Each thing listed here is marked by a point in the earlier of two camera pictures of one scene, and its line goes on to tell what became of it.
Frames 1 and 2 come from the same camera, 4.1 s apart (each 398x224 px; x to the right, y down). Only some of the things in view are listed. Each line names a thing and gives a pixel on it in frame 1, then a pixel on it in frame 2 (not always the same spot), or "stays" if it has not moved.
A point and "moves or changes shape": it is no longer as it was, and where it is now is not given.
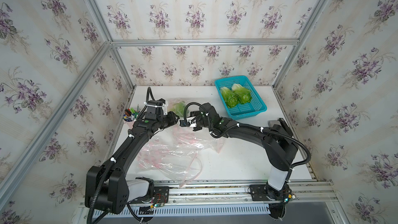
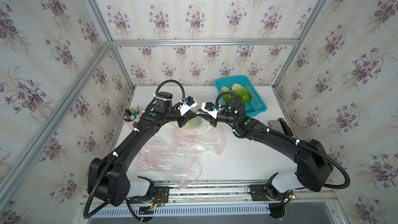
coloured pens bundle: [130, 114] stays
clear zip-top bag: [182, 107] moves or changes shape
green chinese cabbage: [230, 97] stays
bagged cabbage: [243, 95] stays
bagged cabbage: [180, 108] moves or changes shape
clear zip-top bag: [176, 152] stays
